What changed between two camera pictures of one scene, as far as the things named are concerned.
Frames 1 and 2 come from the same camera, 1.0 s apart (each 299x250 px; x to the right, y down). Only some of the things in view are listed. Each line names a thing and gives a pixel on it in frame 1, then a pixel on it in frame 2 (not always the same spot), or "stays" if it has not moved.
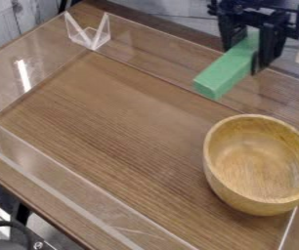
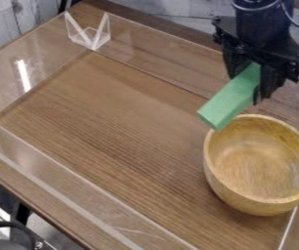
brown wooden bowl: x=260 y=162 stays
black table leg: x=22 y=214 stays
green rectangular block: x=229 y=69 -> x=234 y=99
